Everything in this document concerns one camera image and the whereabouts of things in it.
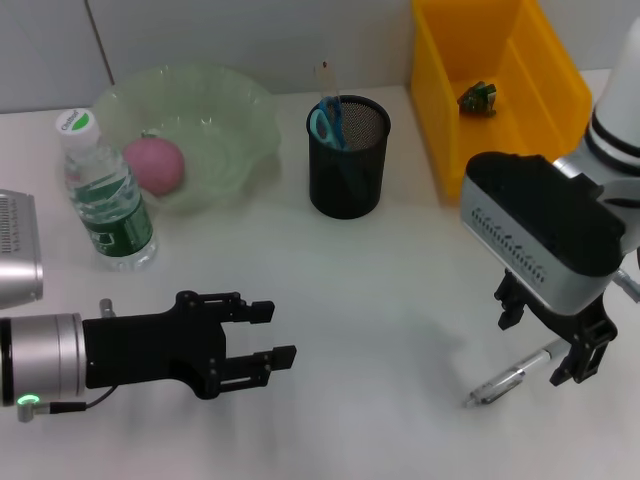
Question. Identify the black mesh pen holder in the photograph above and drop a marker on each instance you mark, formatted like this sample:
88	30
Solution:
345	190

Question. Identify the clear water bottle green label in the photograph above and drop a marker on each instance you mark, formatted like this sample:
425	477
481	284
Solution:
115	220

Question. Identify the green plastic wrapper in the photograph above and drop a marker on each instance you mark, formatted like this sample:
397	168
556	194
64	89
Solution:
477	100

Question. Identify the yellow plastic storage bin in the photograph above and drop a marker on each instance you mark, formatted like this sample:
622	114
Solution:
500	75

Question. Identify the pink toy peach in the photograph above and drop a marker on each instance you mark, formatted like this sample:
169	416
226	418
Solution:
155	167

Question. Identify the grey marker pen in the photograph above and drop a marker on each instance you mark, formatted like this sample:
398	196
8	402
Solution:
520	372

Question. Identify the transparent plastic ruler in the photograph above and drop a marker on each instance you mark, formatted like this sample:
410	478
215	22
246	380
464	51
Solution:
327	80

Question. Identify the blue scissors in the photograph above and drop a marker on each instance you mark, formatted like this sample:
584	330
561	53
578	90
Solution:
325	125

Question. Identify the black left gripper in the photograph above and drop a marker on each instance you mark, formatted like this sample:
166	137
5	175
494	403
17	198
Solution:
150	345

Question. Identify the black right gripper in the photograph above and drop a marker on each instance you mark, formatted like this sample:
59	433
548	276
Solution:
570	320

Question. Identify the pale green glass fruit plate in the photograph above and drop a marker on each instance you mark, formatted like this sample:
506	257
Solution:
225	130

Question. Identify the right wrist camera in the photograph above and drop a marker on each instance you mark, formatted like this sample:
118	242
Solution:
540	235

